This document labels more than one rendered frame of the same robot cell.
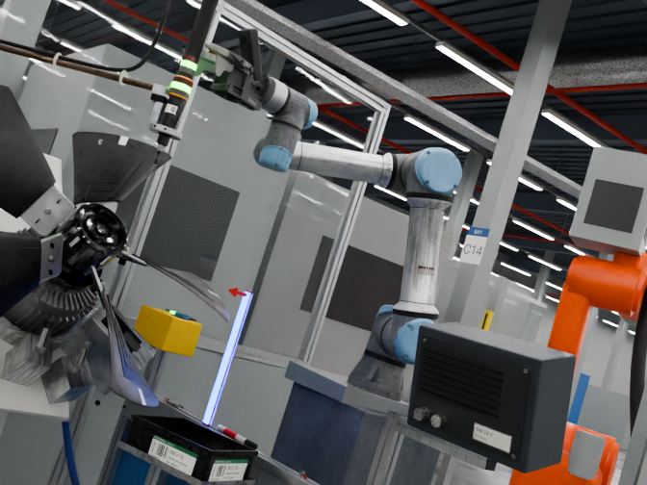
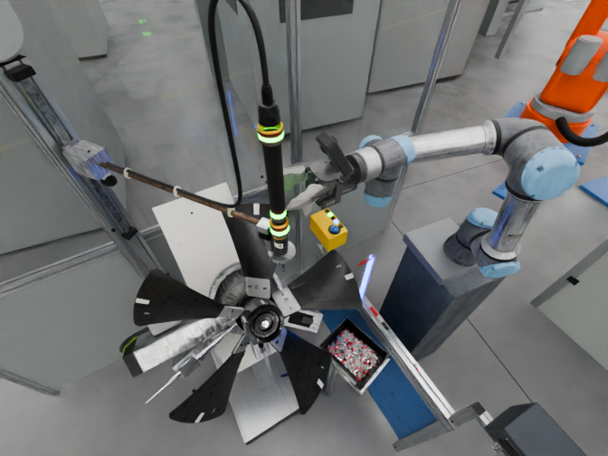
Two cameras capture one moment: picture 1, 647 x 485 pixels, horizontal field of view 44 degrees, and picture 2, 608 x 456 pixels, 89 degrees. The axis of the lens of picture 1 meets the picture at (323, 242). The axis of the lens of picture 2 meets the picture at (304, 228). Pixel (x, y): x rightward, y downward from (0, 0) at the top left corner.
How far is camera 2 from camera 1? 156 cm
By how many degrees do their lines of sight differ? 56
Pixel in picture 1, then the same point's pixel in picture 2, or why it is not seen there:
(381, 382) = (467, 261)
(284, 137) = (384, 190)
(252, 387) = not seen: hidden behind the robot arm
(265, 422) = not seen: hidden behind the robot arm
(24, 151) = (194, 300)
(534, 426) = not seen: outside the picture
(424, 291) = (510, 246)
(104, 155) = (248, 230)
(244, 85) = (336, 194)
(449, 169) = (563, 179)
